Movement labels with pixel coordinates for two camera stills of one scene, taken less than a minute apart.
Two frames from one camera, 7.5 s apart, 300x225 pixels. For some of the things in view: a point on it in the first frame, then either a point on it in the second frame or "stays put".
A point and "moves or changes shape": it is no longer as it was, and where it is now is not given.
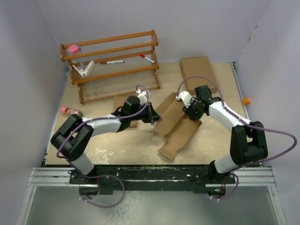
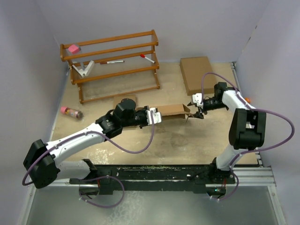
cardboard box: [171, 122] moves or changes shape
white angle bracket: [83, 72] stays put
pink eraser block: [73, 48] stays put
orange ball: [246, 101] stays put
